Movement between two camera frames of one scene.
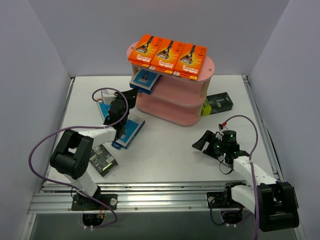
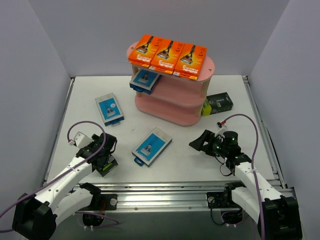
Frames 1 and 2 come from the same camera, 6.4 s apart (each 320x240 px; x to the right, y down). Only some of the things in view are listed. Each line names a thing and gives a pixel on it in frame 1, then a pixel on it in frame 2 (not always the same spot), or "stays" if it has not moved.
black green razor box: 217,103 stays
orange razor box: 166,56 stays
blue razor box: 145,81 stays
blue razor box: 132,131 -> 151,147
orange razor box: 144,50 stays
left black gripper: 126,97 -> 104,163
